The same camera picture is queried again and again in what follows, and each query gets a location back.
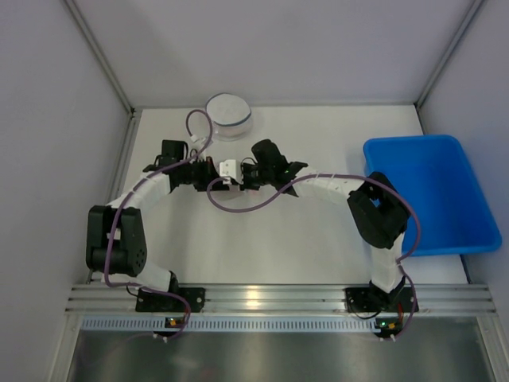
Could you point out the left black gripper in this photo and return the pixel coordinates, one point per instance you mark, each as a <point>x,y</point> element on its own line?
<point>212,175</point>

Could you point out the pink trimmed mesh laundry bag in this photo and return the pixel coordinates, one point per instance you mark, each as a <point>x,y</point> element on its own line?
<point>231,187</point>

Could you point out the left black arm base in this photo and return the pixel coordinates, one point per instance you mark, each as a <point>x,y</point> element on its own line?
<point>171,298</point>

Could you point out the left aluminium frame post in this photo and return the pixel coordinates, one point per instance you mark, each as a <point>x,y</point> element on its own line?
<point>98,53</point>

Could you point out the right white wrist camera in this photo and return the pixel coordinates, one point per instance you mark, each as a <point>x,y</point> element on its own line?
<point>230,172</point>

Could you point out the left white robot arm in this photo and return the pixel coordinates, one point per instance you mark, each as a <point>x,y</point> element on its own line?
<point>116,240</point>

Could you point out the slotted grey cable duct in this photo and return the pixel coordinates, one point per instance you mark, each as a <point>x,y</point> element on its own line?
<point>238,324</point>

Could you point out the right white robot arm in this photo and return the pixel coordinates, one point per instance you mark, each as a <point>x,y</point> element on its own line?
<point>380,217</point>

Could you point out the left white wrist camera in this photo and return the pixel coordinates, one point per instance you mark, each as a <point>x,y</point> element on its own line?
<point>200,144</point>

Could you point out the right aluminium frame post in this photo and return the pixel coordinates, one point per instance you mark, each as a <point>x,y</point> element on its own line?
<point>460,32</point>

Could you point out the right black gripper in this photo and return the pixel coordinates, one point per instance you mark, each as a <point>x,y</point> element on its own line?
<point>246,175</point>

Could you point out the aluminium front rail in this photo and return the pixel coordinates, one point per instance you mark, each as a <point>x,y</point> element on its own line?
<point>434,300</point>

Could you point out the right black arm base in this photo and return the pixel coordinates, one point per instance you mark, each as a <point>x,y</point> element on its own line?
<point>372,300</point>

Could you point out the blue plastic bin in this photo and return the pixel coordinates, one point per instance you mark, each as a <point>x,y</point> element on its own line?
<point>433,174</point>

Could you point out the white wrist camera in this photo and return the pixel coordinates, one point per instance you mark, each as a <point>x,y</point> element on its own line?
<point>200,144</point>
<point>230,172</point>

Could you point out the aluminium frame post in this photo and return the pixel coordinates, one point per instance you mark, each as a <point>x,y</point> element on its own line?
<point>98,53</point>
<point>460,32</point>

